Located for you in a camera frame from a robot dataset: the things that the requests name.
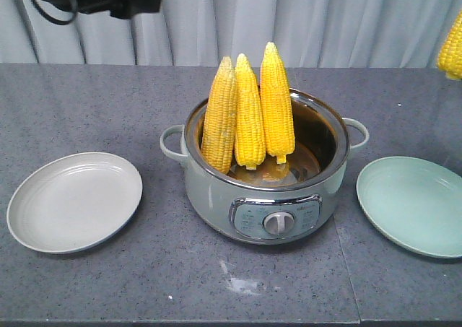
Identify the yellow corn cob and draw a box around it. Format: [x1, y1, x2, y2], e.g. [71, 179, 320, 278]
[437, 12, 461, 80]
[260, 42, 295, 165]
[201, 56, 237, 174]
[235, 53, 266, 170]

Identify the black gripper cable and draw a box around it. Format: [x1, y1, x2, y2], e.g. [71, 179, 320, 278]
[31, 0, 79, 26]

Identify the green electric cooking pot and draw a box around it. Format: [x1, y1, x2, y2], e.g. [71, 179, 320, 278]
[160, 90, 370, 245]

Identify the light green plate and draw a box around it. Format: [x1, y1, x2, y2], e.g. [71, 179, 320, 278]
[356, 156, 461, 258]

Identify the cream white plate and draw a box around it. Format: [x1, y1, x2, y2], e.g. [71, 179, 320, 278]
[6, 152, 143, 254]

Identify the grey white curtain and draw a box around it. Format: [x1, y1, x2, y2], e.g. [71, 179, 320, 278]
[1, 0, 461, 68]

